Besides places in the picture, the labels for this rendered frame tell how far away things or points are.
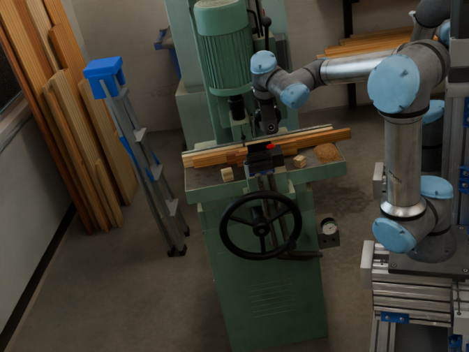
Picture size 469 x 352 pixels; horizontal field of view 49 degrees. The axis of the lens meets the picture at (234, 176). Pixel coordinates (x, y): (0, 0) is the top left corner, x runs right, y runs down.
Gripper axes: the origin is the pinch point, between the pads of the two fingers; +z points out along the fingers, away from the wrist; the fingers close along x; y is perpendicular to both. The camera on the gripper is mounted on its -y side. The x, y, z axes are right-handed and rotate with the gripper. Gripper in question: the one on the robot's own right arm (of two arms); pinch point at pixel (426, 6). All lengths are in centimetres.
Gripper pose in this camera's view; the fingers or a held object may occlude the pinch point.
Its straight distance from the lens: 244.2
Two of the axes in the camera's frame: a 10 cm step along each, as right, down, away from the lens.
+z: 0.5, -5.2, 8.5
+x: 9.5, -2.3, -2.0
